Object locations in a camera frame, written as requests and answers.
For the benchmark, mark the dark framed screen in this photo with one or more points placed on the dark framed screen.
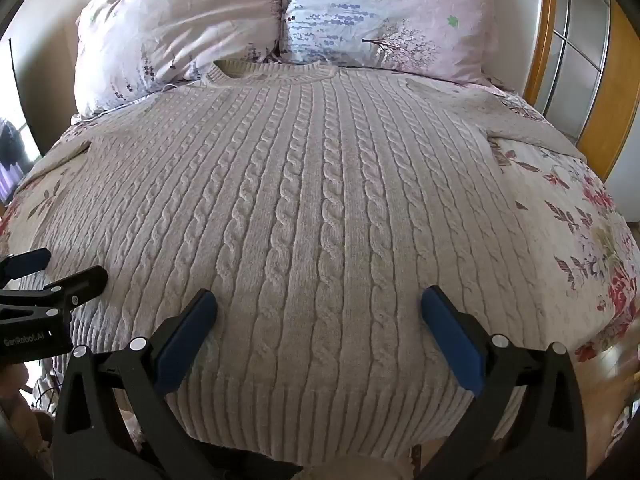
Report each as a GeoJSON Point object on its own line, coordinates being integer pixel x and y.
{"type": "Point", "coordinates": [12, 155]}

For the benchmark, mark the floral bed sheet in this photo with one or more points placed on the floral bed sheet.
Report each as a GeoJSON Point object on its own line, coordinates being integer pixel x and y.
{"type": "Point", "coordinates": [575, 220]}

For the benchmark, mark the lavender print pillow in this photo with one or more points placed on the lavender print pillow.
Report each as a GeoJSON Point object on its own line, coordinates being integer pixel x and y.
{"type": "Point", "coordinates": [380, 15]}

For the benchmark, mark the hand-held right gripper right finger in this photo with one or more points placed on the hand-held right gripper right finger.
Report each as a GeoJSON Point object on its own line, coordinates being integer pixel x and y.
{"type": "Point", "coordinates": [450, 345]}

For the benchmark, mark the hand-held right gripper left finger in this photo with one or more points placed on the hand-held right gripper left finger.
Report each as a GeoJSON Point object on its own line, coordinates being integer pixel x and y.
{"type": "Point", "coordinates": [185, 342]}

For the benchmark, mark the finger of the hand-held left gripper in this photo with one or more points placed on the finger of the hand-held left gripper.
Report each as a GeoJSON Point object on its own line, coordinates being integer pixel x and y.
{"type": "Point", "coordinates": [30, 261]}
{"type": "Point", "coordinates": [80, 282]}

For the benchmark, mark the wooden wardrobe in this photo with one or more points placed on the wooden wardrobe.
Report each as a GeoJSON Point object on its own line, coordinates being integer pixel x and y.
{"type": "Point", "coordinates": [617, 90]}

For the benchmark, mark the pink floral pillow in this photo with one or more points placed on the pink floral pillow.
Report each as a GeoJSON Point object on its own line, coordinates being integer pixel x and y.
{"type": "Point", "coordinates": [165, 25]}

